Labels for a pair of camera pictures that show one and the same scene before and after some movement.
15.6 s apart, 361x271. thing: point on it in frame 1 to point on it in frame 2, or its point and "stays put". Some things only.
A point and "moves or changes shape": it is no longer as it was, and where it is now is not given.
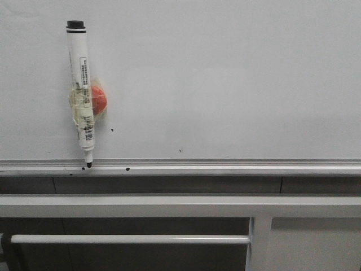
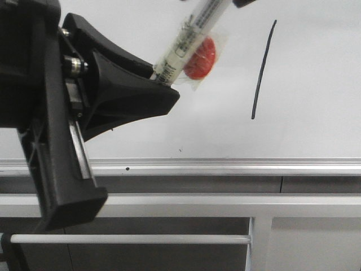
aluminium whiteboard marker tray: x=181 y=167 stays put
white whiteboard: x=185 y=79 stays put
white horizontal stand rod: x=128 y=239 stays put
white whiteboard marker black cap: x=81 y=101 to x=198 y=23
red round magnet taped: x=99 y=100 moves or changes shape
